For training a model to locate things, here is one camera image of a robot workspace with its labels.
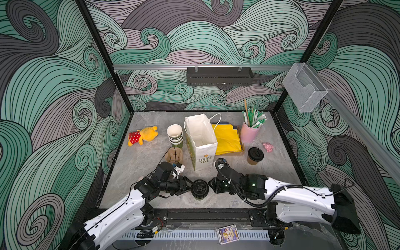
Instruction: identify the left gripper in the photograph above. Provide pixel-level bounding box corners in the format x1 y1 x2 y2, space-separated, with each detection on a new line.
159 176 196 195

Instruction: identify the brown paper coffee cup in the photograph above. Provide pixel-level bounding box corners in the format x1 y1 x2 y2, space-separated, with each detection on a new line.
247 158 259 165

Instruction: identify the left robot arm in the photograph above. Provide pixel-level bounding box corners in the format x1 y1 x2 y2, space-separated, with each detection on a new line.
59 161 191 250

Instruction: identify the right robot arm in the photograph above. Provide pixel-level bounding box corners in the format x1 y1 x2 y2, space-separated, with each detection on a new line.
209 158 361 234

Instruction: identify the white paper takeout bag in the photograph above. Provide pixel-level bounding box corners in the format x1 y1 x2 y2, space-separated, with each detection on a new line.
183 113 221 171

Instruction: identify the stack of pulp cup carriers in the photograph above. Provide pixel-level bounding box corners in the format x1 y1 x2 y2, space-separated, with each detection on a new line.
164 147 183 164

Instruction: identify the cardboard napkin tray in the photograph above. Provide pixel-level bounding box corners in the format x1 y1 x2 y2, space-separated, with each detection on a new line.
225 125 245 156

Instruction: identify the small pink toy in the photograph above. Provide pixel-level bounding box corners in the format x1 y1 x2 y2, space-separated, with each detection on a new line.
263 143 274 153

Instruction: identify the yellow bear plush toy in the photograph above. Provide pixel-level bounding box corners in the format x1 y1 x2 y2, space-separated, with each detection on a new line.
128 126 158 146

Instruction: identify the pink straw holder cup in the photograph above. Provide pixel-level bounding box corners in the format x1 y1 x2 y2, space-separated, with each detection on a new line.
240 122 260 143

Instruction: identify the small picture card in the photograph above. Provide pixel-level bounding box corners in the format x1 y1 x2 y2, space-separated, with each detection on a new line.
216 225 240 245

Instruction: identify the yellow napkin stack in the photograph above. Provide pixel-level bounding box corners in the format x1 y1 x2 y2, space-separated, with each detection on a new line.
212 124 242 155

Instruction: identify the stack of paper cups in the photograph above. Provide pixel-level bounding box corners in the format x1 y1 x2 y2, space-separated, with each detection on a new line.
167 124 183 149

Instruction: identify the wrapped straws bundle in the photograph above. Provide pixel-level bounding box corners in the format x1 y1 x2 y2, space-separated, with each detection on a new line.
242 99 267 129

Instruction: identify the white slotted cable duct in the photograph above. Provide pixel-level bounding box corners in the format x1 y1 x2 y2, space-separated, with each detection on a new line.
118 230 270 242

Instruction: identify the clear acrylic wall holder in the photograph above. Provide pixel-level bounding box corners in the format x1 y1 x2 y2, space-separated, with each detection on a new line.
283 62 328 113

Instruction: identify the black wall shelf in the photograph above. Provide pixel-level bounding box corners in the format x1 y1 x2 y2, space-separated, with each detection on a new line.
186 66 254 86

